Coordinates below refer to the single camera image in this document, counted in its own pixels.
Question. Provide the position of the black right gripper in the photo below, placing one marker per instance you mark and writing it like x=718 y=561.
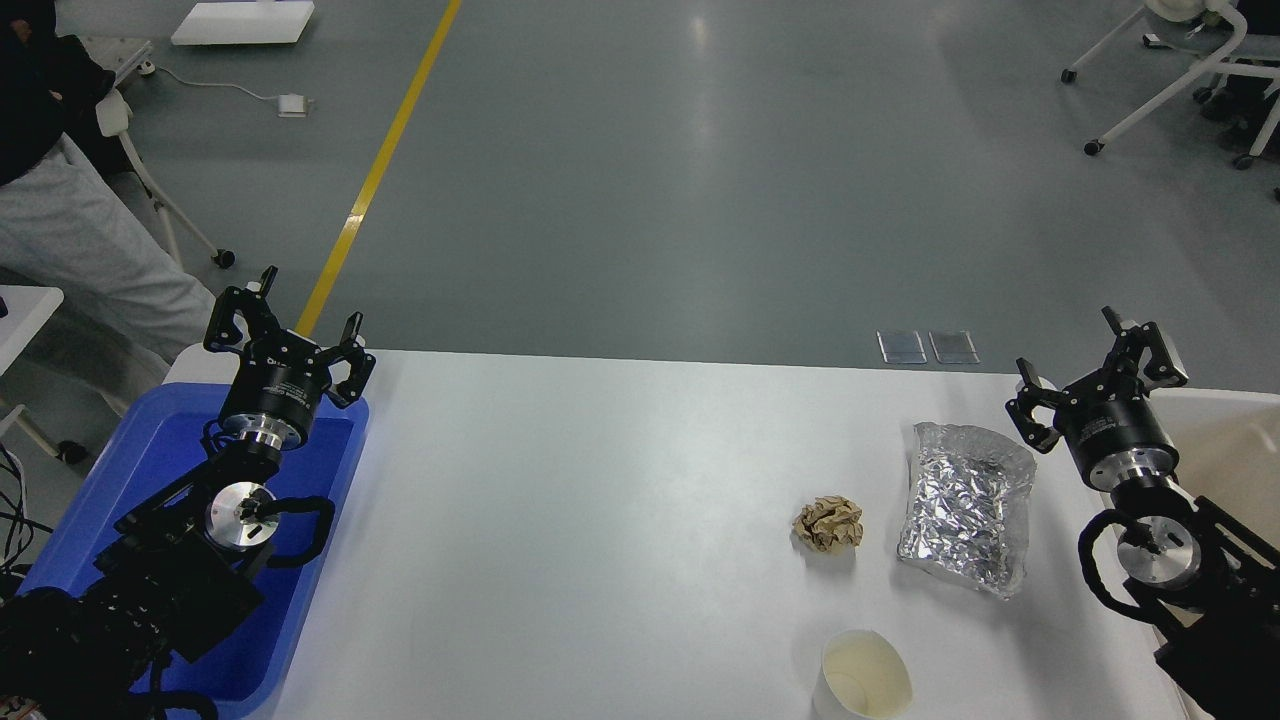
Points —
x=1105 y=419

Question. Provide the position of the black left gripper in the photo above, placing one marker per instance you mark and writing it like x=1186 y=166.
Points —
x=280 y=381

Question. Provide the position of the white paper cup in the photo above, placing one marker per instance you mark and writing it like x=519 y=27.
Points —
x=862 y=676

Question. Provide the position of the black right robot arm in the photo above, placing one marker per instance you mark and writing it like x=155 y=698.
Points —
x=1181 y=564

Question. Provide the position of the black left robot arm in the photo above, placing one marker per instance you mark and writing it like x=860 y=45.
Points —
x=180 y=576

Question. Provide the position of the beige plastic bin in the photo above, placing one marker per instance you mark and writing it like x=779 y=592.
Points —
x=1225 y=450

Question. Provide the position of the right metal floor plate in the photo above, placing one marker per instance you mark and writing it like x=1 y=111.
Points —
x=954 y=347

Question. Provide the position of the metal floor plate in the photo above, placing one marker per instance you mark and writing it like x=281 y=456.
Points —
x=902 y=347
x=954 y=347

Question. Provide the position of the person in grey trousers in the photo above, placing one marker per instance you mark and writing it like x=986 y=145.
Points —
x=63 y=225

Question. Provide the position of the blue plastic bin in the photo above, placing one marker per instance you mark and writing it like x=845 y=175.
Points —
x=159 y=439

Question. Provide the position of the crumpled silver foil bag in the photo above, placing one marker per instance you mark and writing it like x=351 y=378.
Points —
x=967 y=519

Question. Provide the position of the left metal floor plate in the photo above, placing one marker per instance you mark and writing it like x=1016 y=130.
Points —
x=902 y=347

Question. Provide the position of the white side table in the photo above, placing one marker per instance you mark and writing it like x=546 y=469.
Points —
x=26 y=310

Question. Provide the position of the crumpled brown paper ball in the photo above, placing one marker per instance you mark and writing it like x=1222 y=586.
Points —
x=829 y=524

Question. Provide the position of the white flat board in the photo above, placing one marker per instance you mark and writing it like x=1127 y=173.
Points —
x=227 y=23

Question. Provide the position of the white rolling chair right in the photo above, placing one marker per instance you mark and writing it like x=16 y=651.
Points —
x=1214 y=36

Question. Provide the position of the white power adapter with cable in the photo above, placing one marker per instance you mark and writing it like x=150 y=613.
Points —
x=286 y=105

